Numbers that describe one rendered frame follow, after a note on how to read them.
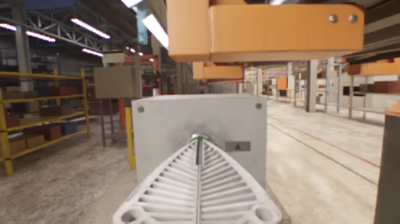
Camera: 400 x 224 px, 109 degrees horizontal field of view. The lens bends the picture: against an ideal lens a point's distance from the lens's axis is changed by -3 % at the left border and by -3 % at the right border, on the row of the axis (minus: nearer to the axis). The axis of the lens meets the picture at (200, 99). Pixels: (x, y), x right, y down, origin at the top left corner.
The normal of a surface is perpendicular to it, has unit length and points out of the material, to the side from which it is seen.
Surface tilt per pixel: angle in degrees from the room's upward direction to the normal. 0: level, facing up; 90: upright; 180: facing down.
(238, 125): 90
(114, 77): 90
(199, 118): 90
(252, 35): 90
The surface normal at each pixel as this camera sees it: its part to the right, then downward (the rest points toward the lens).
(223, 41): -0.01, 0.08
